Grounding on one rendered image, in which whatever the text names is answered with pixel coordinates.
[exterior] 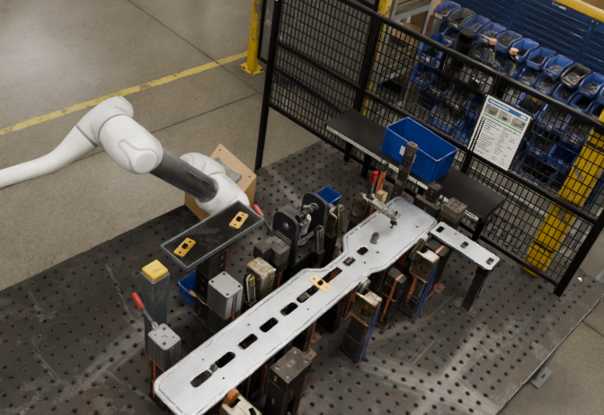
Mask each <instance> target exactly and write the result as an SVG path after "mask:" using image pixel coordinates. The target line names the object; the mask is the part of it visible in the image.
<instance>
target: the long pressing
mask: <svg viewBox="0 0 604 415"><path fill-rule="evenodd" d="M386 205H387V206H389V207H390V208H392V209H393V210H395V211H398V213H399V214H401V216H400V218H399V219H396V222H397V225H393V228H391V227H390V226H391V224H390V220H391V219H390V218H388V217H387V216H385V215H383V214H382V213H380V212H379V211H376V212H374V213H373V214H372V215H370V216H369V217H367V218H366V219H365V220H363V221H362V222H360V223H359V224H358V225H356V226H355V227H353V228H352V229H351V230H350V231H349V232H348V233H346V234H345V235H344V236H343V237H342V248H343V253H342V254H341V255H340V256H339V257H337V258H336V259H335V260H333V261H332V262H330V263H329V264H328V265H327V266H325V267H324V268H321V269H309V268H306V269H302V270H301V271H299V272H298V273H297V274H295V275H294V276H293V277H291V278H290V279H288V280H287V281H286V282H284V283H283V284H282V285H280V286H279V287H277V288H276V289H275V290H273V291H272V292H271V293H269V294H268V295H267V296H266V297H264V298H263V299H262V300H261V301H259V302H258V303H257V304H255V305H254V306H252V307H251V308H250V309H248V310H247V311H246V312H244V313H243V314H241V315H240V316H239V317H237V318H236V319H234V320H233V321H232V322H231V323H229V324H228V325H227V326H226V327H224V328H223V329H222V330H220V331H219V332H217V333H216V334H215V335H213V336H212V337H211V338H209V339H208V340H206V341H205V342H204V343H202V344H201V345H200V346H198V347H197V348H196V349H195V350H193V351H192V352H191V353H190V354H188V355H187V356H186V357H184V358H183V359H181V360H180V361H179V362H177V363H176V364H175V365H173V366H172V367H170V368H169V369H168V370H166V371H165V372H164V373H162V374H161V375H160V376H158V377H157V378H156V380H155V381H154V392H155V394H156V395H157V396H158V397H159V398H160V399H161V400H162V402H163V403H164V404H165V405H166V406H167V407H168V408H169V409H170V410H171V411H172V412H173V413H174V414H175V415H205V414H206V413H207V412H208V411H209V410H211V409H212V408H213V407H214V406H215V405H217V404H218V403H219V402H220V401H221V400H223V399H224V398H225V395H226V393H227V392H229V391H230V390H231V389H234V388H236V387H237V386H238V385H240V384H241V383H242V382H243V381H245V380H246V379H247V378H248V377H249V376H250V375H252V374H253V373H254V372H255V371H257V370H258V369H259V368H260V367H261V366H263V365H264V364H265V363H266V362H267V361H269V360H270V359H271V358H272V357H274V356H275V355H276V354H277V353H278V352H279V351H281V350H282V349H283V348H284V347H286V346H287V345H288V344H289V343H290V342H291V341H293V340H294V339H295V338H296V337H297V336H298V335H299V334H300V333H301V332H303V331H304V330H305V329H306V328H307V327H309V326H310V325H311V324H312V323H313V322H315V321H316V320H317V319H318V318H320V317H321V316H322V315H323V314H324V313H326V312H327V311H328V310H329V309H330V308H332V307H333V306H334V305H335V304H336V303H338V302H339V301H340V300H341V299H342V298H344V297H345V296H346V295H347V294H349V293H350V292H351V291H352V289H353V288H355V287H356V286H357V285H358V284H359V283H360V282H361V280H363V279H364V278H367V277H368V276H369V275H371V274H373V273H376V272H379V271H383V270H386V269H388V268H389V267H390V266H391V265H392V264H393V263H395V262H396V261H397V260H398V259H399V258H401V257H402V256H403V255H404V254H405V253H406V252H408V251H409V250H410V249H411V248H412V247H414V245H415V244H417V243H418V240H419V239H420V238H421V237H422V236H423V235H426V234H428V233H429V232H430V230H431V229H432V228H433V227H434V226H436V225H437V224H438V223H437V220H436V219H435V218H434V217H433V216H431V215H429V214H427V213H426V212H424V211H423V210H421V209H419V208H418V207H416V206H415V205H414V204H412V203H410V202H409V201H407V200H406V199H403V198H402V197H394V198H393V199H391V200H390V201H388V202H387V203H386ZM416 226H418V227H416ZM375 232H378V233H379V239H378V242H377V244H373V243H371V242H370V239H371V235H372V234H373V233H375ZM361 247H365V248H367V249H368V251H367V252H366V253H364V254H363V255H360V254H358V253H357V250H359V249H360V248H361ZM377 252H378V253H377ZM349 257H352V258H353V259H354V260H355V261H354V262H353V263H352V264H351V265H350V266H345V265H344V264H343V262H344V261H345V260H347V259H348V258H349ZM364 262H366V263H364ZM335 268H339V269H340V270H341V271H342V272H341V273H340V274H339V275H338V276H336V277H335V278H334V279H332V280H331V281H330V282H329V283H327V284H328V285H329V286H331V287H332V288H331V289H330V290H329V291H327V292H326V293H325V292H324V291H322V290H321V289H320V288H319V290H318V291H317V292H316V293H315V294H313V295H312V296H311V297H309V298H308V299H307V300H306V301H305V302H304V303H302V304H301V303H300V302H299V301H297V298H298V297H299V296H301V295H302V294H303V293H305V292H306V291H307V290H308V289H309V288H310V287H311V286H314V284H313V283H312V282H310V281H309V279H310V278H312V277H313V276H314V275H317V276H318V277H319V278H320V279H322V278H323V277H324V276H326V275H327V274H328V273H330V272H331V271H332V270H333V269H335ZM288 293H289V294H288ZM290 303H295V304H296V305H297V306H298V308H296V309H295V310H294V311H293V312H291V313H290V314H289V315H287V316H283V315H282V314H281V313H280V311H281V310H282V309H284V308H285V307H286V306H287V305H289V304H290ZM307 308H308V309H309V310H307ZM271 318H275V319H276V320H277V321H278V323H277V324H276V325H275V326H273V327H272V328H271V329H270V330H268V331H267V332H263V331H261V330H260V327H261V326H262V325H264V324H265V323H266V322H267V321H269V320H270V319H271ZM248 323H249V324H250V325H249V326H248V325H247V324H248ZM251 334H253V335H254V336H256V337H257V340H256V341H255V342H254V343H253V344H251V345H250V346H249V347H248V348H246V349H240V348H239V347H238V344H239V343H240V342H242V341H243V340H244V339H246V338H247V337H248V336H249V335H251ZM229 351H230V352H232V353H233V354H235V358H233V359H232V360H231V361H230V362H228V363H227V364H226V365H225V366H223V367H222V368H218V369H217V370H216V371H215V372H213V373H212V372H211V371H210V370H209V368H210V365H211V364H212V363H215V362H217V361H218V360H219V359H220V358H222V357H223V356H224V355H225V354H226V353H227V352H229ZM203 358H204V360H202V359H203ZM205 370H208V371H209V372H210V373H211V374H212V376H211V377H210V378H209V379H208V380H206V381H205V382H204V383H203V384H201V385H200V386H199V387H197V388H195V387H193V386H192V385H191V381H192V380H193V379H194V378H196V377H197V376H198V375H200V374H201V373H202V372H204V371H205ZM223 377H224V378H225V379H222V378H223Z"/></svg>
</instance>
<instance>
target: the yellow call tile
mask: <svg viewBox="0 0 604 415"><path fill-rule="evenodd" d="M142 270H143V271H144V272H145V273H146V274H147V275H148V276H149V277H150V278H151V279H153V280H156V279H157V278H159V277H161V276H163V275H164V274H165V273H166V272H168V269H167V268H166V267H165V266H163V265H162V264H161V263H160V262H159V261H158V260H155V261H153V262H152V263H150V264H148V265H147V266H145V267H144V268H143V269H142Z"/></svg>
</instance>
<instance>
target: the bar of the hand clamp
mask: <svg viewBox="0 0 604 415"><path fill-rule="evenodd" d="M367 196H368V193H367ZM367 196H366V197H365V196H363V198H366V199H367V200H368V201H369V205H370V206H372V207H373V208H374V209H376V210H377V211H379V212H380V213H382V214H383V215H385V216H387V217H388V218H390V219H391V220H390V224H391V225H396V223H397V222H396V219H399V218H400V216H401V214H399V213H398V211H395V210H393V209H392V208H390V207H389V206H387V205H386V204H384V203H383V202H381V201H380V200H378V199H376V198H374V197H373V196H371V199H368V198H367Z"/></svg>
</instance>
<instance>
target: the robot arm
mask: <svg viewBox="0 0 604 415"><path fill-rule="evenodd" d="M132 117H133V108H132V105H131V104H130V103H129V102H128V101H127V100H125V99H124V98H123V97H121V96H115V97H112V98H110V99H108V100H106V101H104V102H101V103H100V104H98V105H97V106H95V107H94V108H93V109H92V110H90V111H89V112H88V113H87V114H85V115H84V116H83V118H82V119H81V120H80V121H79V122H78V123H77V124H76V125H75V126H74V127H73V129H72V130H71V131H70V133H69V134H68V135H67V137H66V138H65V139H64V140H63V141H62V143H61V144H60V145H59V146H58V147H57V148H56V149H55V150H54V151H52V152H51V153H49V154H47V155H44V156H42V157H41V158H38V159H35V160H32V161H29V162H26V163H21V164H18V165H15V166H12V167H9V168H6V169H3V170H0V188H3V187H5V186H9V185H13V184H15V183H19V182H22V181H27V180H31V179H34V178H38V177H40V176H44V175H47V174H50V173H52V172H55V171H57V170H59V169H61V168H63V167H65V166H66V165H68V164H70V163H72V162H73V161H74V160H75V159H77V158H79V157H80V156H82V155H84V154H86V153H87V152H89V151H91V150H93V149H95V148H96V147H97V146H98V145H100V144H102V145H103V147H104V149H105V150H106V151H107V153H108V154H109V155H110V156H111V158H112V159H113V160H114V161H115V162H116V163H117V164H118V165H119V166H120V167H121V168H123V169H124V170H126V171H127V172H131V173H134V174H145V173H148V172H149V173H151V174H153V175H154V176H156V177H158V178H160V179H161V180H163V181H166V182H168V183H170V184H171V185H173V186H174V187H176V188H178V189H180V190H182V191H184V192H186V193H188V194H190V195H192V196H193V197H194V198H195V200H196V203H197V205H198V206H199V207H200V208H201V209H203V210H204V211H206V212H207V213H208V214H210V215H213V214H215V213H217V212H218V211H219V210H221V209H222V208H225V207H226V206H228V205H230V204H232V203H233V202H235V201H237V200H238V199H239V200H240V201H241V202H243V203H244V204H245V205H246V206H248V207H249V208H250V203H249V200H248V198H247V196H246V195H245V194H244V192H243V191H242V190H241V189H240V188H239V187H238V186H237V185H236V184H237V183H238V182H239V181H240V180H241V179H242V175H241V174H240V173H237V172H234V171H233V170H232V169H231V168H229V167H228V166H227V165H226V164H224V163H223V162H222V161H221V159H220V158H219V157H215V158H214V160H213V159H211V158H209V157H207V156H205V155H202V154H199V153H188V154H184V155H183V156H181V157H180V158H179V157H178V156H176V155H174V154H172V153H170V152H169V151H167V150H166V149H164V148H162V145H161V144H160V142H159V141H158V140H157V139H156V138H155V137H153V136H152V135H151V134H150V133H149V132H148V131H147V130H145V129H144V128H143V127H141V126H140V125H138V123H137V122H136V121H134V120H133V119H132Z"/></svg>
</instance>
